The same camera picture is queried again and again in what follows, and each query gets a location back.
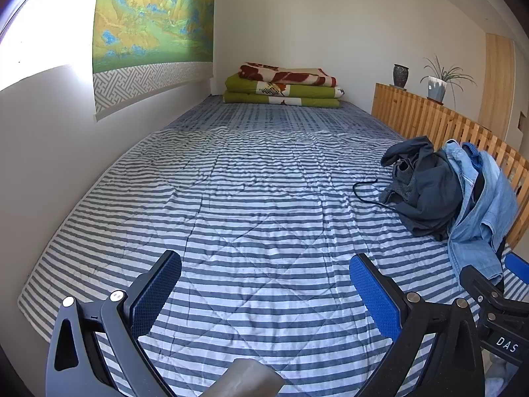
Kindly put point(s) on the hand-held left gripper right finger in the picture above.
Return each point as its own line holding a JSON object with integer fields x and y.
{"x": 376, "y": 293}

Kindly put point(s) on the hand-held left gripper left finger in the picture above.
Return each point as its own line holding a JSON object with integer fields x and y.
{"x": 155, "y": 289}

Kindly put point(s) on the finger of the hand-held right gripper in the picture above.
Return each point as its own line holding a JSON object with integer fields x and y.
{"x": 479, "y": 283}
{"x": 517, "y": 268}

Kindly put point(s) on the light blue denim shirt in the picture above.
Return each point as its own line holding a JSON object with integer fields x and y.
{"x": 483, "y": 223}

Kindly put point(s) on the dark grey pants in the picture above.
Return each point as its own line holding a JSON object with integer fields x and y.
{"x": 434, "y": 190}

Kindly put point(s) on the black garment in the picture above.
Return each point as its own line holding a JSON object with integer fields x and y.
{"x": 479, "y": 186}

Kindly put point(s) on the grey patterned garment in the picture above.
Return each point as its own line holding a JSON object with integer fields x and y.
{"x": 403, "y": 182}

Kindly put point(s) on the bright blue cloth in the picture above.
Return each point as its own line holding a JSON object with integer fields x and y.
{"x": 471, "y": 153}

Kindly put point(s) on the striped bed quilt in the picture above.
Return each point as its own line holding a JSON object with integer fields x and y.
{"x": 248, "y": 198}

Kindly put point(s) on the wooden door panel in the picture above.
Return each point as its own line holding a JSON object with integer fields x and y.
{"x": 498, "y": 87}

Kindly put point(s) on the potted spider plant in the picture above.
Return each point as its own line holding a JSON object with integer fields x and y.
{"x": 437, "y": 89}

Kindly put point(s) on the dark ceramic vase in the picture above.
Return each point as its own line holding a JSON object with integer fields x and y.
{"x": 401, "y": 76}

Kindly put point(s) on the green folded blanket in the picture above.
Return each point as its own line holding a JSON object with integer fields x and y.
{"x": 248, "y": 87}

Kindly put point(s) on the red floral folded blanket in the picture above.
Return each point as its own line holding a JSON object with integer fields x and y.
{"x": 289, "y": 75}

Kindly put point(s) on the wooden slatted rail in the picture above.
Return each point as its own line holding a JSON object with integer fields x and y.
{"x": 413, "y": 111}

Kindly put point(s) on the landscape wall poster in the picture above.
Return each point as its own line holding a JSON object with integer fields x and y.
{"x": 153, "y": 20}

